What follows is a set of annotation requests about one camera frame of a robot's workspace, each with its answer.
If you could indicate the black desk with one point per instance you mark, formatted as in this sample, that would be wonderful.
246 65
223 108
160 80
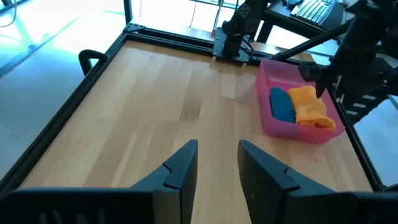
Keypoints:
280 15

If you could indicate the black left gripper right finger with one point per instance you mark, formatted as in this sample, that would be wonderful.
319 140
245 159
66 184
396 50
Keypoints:
264 186

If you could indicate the black aluminium table frame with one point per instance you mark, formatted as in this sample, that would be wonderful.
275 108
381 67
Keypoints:
66 112

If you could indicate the pink plastic basket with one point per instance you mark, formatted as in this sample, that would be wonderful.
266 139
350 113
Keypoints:
280 132

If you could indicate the black keyboard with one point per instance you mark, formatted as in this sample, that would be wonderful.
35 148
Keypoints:
314 11

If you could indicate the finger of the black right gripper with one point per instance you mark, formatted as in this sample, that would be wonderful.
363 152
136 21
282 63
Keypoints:
321 88

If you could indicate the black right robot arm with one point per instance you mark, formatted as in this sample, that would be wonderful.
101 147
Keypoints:
239 18

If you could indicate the orange microfiber towel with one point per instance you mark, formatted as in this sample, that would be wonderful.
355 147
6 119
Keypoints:
311 109

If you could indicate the blue microfiber towel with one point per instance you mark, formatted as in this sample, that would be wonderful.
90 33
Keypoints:
281 105

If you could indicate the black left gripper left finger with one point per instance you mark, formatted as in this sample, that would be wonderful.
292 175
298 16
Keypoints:
183 186

